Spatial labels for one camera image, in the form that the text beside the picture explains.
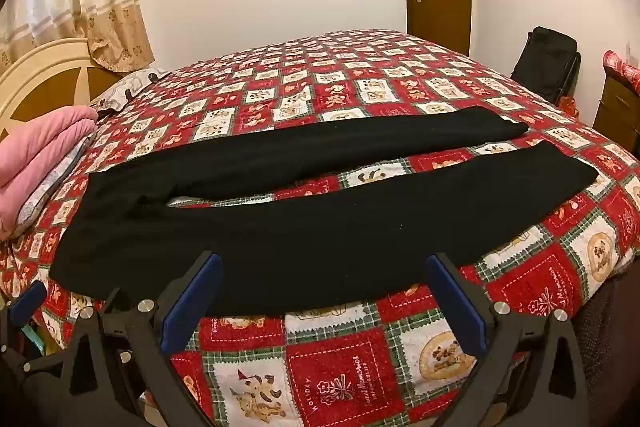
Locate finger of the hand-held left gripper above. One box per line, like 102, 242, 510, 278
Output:
0, 281, 48, 375

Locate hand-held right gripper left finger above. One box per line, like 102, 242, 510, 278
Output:
60, 251, 223, 427

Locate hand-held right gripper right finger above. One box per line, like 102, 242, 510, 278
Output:
426, 253, 591, 427

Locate black pants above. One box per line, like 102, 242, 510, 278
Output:
48, 105, 599, 315

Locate red printed patchwork quilt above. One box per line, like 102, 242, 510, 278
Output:
0, 29, 640, 427

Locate pink folded blanket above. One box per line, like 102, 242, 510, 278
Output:
0, 106, 99, 240

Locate dark bed base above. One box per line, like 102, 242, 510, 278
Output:
575, 277, 640, 427

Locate white patterned pillow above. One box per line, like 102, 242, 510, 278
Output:
89, 67, 168, 115

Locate cream wooden headboard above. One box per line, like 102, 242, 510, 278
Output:
0, 38, 126, 142

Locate brown wooden cabinet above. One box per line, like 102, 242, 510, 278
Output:
592, 72, 640, 142

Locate black chair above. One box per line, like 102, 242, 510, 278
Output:
510, 26, 582, 105

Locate red patterned cloth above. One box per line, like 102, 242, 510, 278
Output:
602, 49, 640, 92

